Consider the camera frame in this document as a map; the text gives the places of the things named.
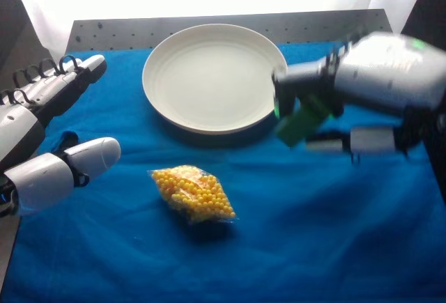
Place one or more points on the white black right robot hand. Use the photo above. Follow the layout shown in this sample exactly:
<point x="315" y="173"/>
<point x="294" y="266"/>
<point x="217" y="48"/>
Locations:
<point x="383" y="69"/>

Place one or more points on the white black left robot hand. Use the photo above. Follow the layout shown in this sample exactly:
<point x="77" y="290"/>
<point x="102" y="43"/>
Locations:
<point x="21" y="132"/>

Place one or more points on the green wooden block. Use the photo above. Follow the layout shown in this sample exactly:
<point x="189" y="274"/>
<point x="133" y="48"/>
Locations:
<point x="299" y="123"/>

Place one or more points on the bag of yellow beads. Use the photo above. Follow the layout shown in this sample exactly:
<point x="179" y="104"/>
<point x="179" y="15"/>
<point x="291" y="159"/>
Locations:
<point x="197" y="195"/>

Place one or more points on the white round plate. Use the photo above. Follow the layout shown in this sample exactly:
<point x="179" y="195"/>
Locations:
<point x="212" y="80"/>

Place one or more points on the blue cloth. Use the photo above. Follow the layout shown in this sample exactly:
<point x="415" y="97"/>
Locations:
<point x="223" y="247"/>

